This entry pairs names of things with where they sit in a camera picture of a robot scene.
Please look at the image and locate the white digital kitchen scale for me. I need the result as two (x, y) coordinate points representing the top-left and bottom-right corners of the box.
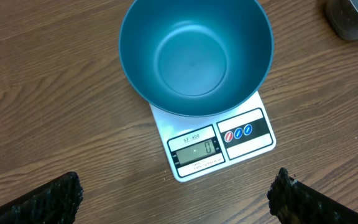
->
(151, 93), (277, 182)

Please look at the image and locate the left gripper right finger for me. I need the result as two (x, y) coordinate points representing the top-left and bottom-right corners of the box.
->
(267, 167), (358, 224)

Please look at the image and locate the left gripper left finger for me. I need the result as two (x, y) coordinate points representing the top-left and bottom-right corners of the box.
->
(0, 172), (83, 224)

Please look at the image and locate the clear plastic container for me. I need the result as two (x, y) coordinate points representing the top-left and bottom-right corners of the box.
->
(324, 0), (358, 41)

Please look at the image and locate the teal bowl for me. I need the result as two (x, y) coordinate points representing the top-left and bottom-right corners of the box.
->
(119, 0), (274, 117)

